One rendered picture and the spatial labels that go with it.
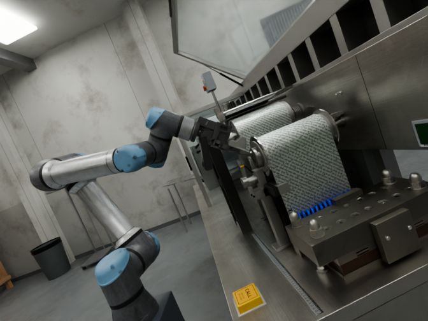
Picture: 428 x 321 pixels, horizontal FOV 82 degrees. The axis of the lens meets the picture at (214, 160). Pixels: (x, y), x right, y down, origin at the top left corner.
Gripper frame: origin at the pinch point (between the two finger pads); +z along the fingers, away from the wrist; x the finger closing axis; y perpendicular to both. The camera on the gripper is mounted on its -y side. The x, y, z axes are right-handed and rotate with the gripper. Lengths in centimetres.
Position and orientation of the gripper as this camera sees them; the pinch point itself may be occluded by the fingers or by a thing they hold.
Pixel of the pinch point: (247, 155)
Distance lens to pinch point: 85.1
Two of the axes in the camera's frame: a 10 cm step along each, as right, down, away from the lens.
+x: -1.3, -0.5, 9.9
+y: 3.0, -9.5, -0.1
